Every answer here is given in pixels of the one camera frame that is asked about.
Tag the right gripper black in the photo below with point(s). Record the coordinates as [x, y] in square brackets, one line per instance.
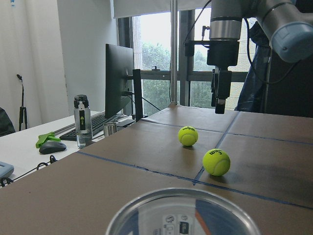
[221, 53]

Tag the tennis ball marked 3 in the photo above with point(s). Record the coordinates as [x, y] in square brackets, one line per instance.
[216, 162]

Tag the clear Wilson tennis ball can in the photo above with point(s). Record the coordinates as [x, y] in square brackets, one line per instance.
[181, 211]

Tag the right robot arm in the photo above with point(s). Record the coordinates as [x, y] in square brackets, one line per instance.
[289, 31]

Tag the far right tennis ball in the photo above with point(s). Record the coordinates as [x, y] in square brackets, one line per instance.
[187, 136]

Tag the brown paper table cover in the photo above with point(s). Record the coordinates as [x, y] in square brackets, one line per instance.
[270, 175]

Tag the black computer monitor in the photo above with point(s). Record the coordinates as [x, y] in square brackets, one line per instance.
[122, 81]

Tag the small metal cup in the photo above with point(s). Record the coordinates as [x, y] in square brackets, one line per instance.
[109, 128]

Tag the clear water bottle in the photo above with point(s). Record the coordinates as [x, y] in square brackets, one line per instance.
[82, 117]

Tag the green plastic tool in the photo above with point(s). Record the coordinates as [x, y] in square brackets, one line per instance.
[46, 137]

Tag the dark computer mouse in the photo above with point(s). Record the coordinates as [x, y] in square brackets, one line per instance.
[52, 147]

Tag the black tripod stand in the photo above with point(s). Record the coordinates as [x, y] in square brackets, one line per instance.
[23, 110]

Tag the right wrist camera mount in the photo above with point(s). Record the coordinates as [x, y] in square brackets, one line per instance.
[189, 46]

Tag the aluminium frame post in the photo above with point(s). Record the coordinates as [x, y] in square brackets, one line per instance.
[174, 54]

